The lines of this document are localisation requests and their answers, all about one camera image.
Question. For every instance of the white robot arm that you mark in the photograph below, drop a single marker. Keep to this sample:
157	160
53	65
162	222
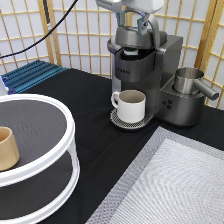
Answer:
144	7

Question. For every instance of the blue ridged tray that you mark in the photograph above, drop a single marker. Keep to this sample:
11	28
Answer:
27	76

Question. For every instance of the wooden shoji screen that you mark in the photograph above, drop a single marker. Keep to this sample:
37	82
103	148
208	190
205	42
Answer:
73	34

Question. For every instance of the wooden cup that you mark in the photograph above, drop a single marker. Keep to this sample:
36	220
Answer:
9	153

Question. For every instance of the white green coffee pod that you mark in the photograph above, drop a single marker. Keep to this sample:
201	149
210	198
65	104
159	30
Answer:
130	52

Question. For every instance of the white ceramic mug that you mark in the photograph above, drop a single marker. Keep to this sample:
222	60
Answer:
130	105

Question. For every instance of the black tablecloth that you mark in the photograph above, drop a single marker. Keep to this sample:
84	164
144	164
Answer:
105	151

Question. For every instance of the grey coffee machine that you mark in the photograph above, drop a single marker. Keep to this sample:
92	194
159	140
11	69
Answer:
174	95

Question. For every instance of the grey woven placemat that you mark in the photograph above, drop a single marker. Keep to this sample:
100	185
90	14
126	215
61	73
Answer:
173	180

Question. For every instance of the white two-tier round shelf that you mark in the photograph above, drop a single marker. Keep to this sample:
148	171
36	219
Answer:
48	169

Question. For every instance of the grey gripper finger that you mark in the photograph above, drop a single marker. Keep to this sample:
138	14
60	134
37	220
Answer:
120	16
142	23

